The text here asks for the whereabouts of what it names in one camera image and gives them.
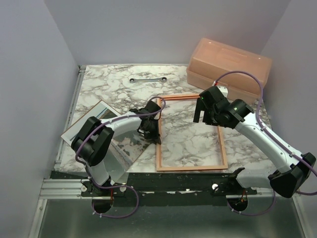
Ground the red wooden picture frame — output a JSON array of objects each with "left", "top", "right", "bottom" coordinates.
[{"left": 156, "top": 94, "right": 228, "bottom": 172}]

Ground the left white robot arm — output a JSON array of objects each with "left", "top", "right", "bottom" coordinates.
[{"left": 71, "top": 99, "right": 166, "bottom": 196}]

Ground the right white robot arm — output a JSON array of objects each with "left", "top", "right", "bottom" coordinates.
[{"left": 193, "top": 86, "right": 316, "bottom": 198}]

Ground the landscape photo print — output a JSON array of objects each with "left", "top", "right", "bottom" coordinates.
[{"left": 61, "top": 101, "right": 150, "bottom": 186}]

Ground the pink plastic storage box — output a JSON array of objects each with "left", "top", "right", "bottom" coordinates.
[{"left": 186, "top": 38, "right": 272, "bottom": 104}]

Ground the silver ratchet wrench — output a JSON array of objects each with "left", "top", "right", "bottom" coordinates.
[{"left": 129, "top": 77, "right": 167, "bottom": 83}]

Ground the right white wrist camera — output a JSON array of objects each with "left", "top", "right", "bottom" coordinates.
[{"left": 217, "top": 85, "right": 228, "bottom": 97}]

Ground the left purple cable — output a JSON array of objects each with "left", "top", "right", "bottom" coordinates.
[{"left": 74, "top": 96, "right": 166, "bottom": 219}]

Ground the purple cable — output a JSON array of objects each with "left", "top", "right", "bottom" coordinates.
[
  {"left": 212, "top": 70, "right": 317, "bottom": 217},
  {"left": 74, "top": 96, "right": 166, "bottom": 219}
]

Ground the aluminium frame rail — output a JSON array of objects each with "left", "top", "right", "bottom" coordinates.
[{"left": 27, "top": 65, "right": 86, "bottom": 238}]

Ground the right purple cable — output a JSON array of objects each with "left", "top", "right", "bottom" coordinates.
[{"left": 212, "top": 70, "right": 317, "bottom": 217}]

